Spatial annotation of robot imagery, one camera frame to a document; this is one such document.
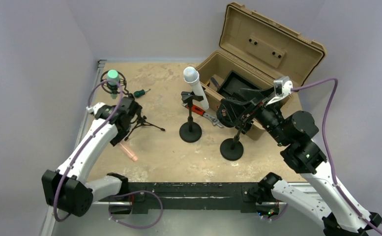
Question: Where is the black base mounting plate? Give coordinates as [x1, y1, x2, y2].
[104, 182, 279, 214]

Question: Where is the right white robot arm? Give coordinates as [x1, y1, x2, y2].
[217, 89, 382, 236]

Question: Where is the tan plastic tool case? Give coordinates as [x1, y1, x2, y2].
[194, 2, 327, 141]

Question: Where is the red adjustable wrench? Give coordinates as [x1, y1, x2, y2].
[182, 103, 224, 128]

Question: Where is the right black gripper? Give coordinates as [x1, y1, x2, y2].
[221, 85, 291, 146]

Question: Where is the green microphone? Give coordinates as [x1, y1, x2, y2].
[107, 70, 120, 99]

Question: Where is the round base clip stand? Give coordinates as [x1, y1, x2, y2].
[179, 91, 203, 143]

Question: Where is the green handle screwdriver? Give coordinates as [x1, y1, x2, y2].
[133, 88, 151, 98]

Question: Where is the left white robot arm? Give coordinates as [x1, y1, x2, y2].
[41, 97, 142, 217]

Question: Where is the round base shock mount stand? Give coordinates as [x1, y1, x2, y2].
[216, 100, 253, 162]

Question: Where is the white microphone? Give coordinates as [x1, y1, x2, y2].
[183, 66, 209, 110]

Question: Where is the black tripod mic stand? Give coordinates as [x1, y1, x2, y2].
[95, 70, 165, 141]

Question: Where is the pink microphone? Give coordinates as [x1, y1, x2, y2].
[119, 143, 138, 162]

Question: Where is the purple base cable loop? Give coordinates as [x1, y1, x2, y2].
[108, 191, 164, 230]

